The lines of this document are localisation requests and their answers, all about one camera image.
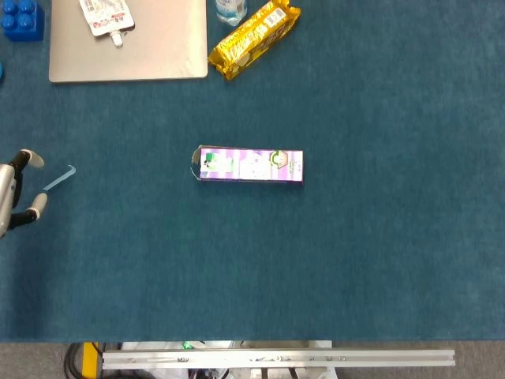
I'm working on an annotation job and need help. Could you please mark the yellow bracket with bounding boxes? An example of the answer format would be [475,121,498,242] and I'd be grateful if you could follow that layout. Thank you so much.
[81,342,100,377]

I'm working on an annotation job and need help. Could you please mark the gold biscuit packet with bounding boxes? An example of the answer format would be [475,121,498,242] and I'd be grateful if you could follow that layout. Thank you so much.
[208,0,302,81]

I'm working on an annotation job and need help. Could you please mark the blue felt table cover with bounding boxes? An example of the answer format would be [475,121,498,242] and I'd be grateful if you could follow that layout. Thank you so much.
[0,0,505,343]

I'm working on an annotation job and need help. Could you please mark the silver closed laptop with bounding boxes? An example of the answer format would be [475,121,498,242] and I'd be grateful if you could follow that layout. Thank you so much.
[48,0,209,84]

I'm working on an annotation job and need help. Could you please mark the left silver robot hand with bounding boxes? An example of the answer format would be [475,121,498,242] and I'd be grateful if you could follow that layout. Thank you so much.
[0,148,48,238]

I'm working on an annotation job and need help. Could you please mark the black floor cables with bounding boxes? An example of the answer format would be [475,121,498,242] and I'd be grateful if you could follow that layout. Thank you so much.
[64,343,86,379]

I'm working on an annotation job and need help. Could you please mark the clear plastic water bottle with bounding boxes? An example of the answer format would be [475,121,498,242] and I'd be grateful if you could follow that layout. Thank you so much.
[215,0,249,27]

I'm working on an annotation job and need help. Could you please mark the purple and white carton box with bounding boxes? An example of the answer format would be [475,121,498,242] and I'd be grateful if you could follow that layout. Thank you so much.
[189,144,305,188]

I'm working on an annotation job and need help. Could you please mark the aluminium profile rail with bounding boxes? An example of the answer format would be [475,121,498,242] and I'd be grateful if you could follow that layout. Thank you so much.
[101,348,457,370]

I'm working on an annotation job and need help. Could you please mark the white spout pouch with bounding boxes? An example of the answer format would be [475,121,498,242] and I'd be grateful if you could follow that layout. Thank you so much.
[78,0,136,47]

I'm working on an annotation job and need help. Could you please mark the blue building block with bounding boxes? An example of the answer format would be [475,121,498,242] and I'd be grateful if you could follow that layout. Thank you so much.
[1,0,45,43]

